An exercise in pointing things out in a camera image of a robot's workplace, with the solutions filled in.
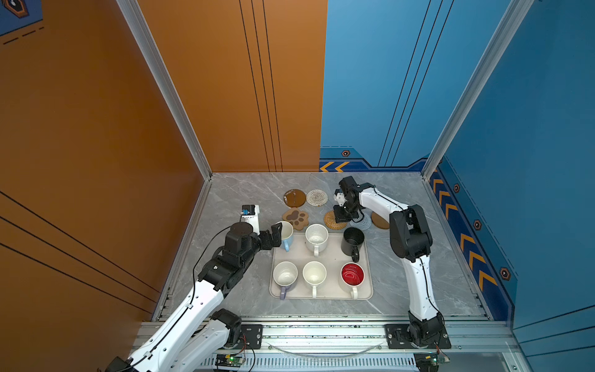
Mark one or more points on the woven rattan round coaster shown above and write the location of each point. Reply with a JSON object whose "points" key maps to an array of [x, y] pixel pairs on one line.
{"points": [[331, 223]]}

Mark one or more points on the aluminium front rail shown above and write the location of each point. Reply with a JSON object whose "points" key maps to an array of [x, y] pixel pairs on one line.
{"points": [[360, 344]]}

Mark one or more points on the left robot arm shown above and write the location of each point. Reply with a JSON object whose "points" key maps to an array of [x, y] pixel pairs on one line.
{"points": [[197, 329]]}

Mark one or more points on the plain white mug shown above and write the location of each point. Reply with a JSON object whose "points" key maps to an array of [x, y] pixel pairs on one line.
{"points": [[314, 273]]}

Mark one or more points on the scratched brown wooden round coaster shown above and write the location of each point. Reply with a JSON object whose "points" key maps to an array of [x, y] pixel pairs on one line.
{"points": [[294, 198]]}

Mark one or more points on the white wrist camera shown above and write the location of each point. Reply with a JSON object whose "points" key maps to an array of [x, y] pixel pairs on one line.
{"points": [[250, 214], [339, 198]]}

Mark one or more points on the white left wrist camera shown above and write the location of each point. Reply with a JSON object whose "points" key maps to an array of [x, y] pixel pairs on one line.
{"points": [[250, 214]]}

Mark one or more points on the white multicolour rope coaster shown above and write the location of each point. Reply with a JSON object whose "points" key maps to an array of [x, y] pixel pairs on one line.
{"points": [[317, 198]]}

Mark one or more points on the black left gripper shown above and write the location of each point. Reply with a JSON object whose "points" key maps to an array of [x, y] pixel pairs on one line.
{"points": [[276, 236]]}

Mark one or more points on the cork paw print coaster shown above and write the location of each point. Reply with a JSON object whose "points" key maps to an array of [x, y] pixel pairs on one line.
{"points": [[297, 218]]}

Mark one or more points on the left green circuit board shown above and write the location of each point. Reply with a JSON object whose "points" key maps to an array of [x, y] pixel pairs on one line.
{"points": [[229, 361]]}

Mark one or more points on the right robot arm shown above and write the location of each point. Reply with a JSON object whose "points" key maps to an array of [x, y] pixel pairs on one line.
{"points": [[411, 241]]}

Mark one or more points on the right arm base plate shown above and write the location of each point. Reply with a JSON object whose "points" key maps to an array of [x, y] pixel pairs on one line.
{"points": [[412, 336]]}

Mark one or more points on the aluminium corner post left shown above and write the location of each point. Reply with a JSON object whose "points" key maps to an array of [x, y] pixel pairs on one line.
{"points": [[139, 27]]}

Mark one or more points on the red inside white mug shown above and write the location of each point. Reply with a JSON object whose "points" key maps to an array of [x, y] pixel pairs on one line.
{"points": [[352, 276]]}

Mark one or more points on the plain brown wooden round coaster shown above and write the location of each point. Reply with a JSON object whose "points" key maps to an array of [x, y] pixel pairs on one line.
{"points": [[379, 222]]}

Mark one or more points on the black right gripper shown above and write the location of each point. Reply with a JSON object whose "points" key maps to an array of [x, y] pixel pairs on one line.
{"points": [[339, 218]]}

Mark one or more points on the white mug blue handle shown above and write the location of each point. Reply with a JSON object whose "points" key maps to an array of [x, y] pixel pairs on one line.
{"points": [[287, 235]]}

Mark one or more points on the aluminium corner post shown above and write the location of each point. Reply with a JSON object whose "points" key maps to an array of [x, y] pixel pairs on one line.
{"points": [[139, 27], [506, 29]]}

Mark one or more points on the aluminium corner post right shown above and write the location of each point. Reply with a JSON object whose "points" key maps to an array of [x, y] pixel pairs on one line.
{"points": [[506, 29]]}

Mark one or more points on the white speckled mug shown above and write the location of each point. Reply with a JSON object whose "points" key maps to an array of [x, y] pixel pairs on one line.
{"points": [[316, 237]]}

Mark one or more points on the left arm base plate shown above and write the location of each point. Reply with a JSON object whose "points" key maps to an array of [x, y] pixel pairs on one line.
{"points": [[252, 334]]}

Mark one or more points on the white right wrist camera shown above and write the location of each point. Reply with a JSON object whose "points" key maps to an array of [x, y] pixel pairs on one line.
{"points": [[339, 198]]}

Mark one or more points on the black mug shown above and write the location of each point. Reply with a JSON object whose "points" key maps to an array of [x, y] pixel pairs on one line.
{"points": [[352, 241]]}

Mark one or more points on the light blue woven coaster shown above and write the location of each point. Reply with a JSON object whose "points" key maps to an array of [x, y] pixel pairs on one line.
{"points": [[363, 223]]}

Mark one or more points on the right circuit board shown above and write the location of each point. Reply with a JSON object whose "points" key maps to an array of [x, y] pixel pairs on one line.
{"points": [[430, 362]]}

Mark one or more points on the white serving tray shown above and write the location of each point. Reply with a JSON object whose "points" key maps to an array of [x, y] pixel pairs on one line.
{"points": [[333, 259]]}

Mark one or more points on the white mug purple handle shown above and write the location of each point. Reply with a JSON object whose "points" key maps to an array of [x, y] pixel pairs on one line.
{"points": [[285, 276]]}

